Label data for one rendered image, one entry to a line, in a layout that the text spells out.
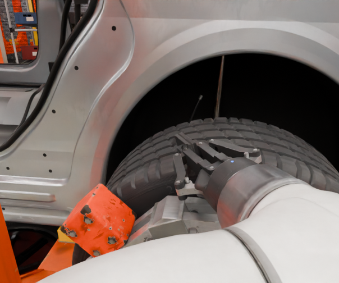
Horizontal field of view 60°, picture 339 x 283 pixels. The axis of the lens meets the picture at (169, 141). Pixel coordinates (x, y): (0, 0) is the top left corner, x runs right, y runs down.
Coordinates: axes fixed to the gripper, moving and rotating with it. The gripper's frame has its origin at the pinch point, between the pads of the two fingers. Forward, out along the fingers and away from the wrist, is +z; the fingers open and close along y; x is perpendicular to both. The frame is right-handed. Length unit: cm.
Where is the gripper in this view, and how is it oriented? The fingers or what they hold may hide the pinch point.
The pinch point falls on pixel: (186, 146)
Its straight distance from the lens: 50.8
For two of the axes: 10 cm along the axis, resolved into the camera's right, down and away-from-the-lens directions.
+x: -2.7, -9.0, -3.5
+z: -2.9, -2.7, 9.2
